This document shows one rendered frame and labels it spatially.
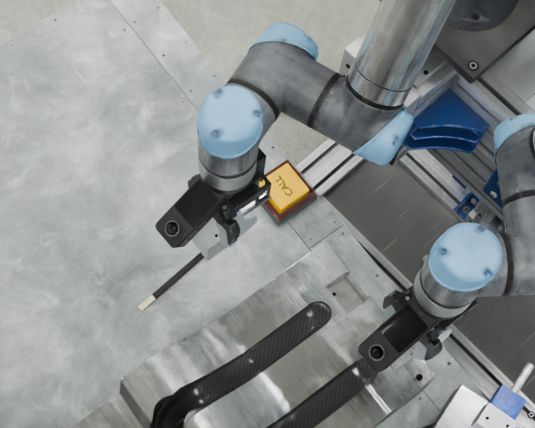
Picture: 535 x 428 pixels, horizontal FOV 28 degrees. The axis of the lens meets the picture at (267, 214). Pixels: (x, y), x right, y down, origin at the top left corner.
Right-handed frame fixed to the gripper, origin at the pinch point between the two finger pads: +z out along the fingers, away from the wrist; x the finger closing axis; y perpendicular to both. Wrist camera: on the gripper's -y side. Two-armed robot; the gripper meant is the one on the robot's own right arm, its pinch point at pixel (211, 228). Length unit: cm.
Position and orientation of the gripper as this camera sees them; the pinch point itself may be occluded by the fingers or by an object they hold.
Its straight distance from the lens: 155.4
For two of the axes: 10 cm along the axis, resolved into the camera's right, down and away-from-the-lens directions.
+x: -6.0, -7.6, 2.5
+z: -0.6, 3.6, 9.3
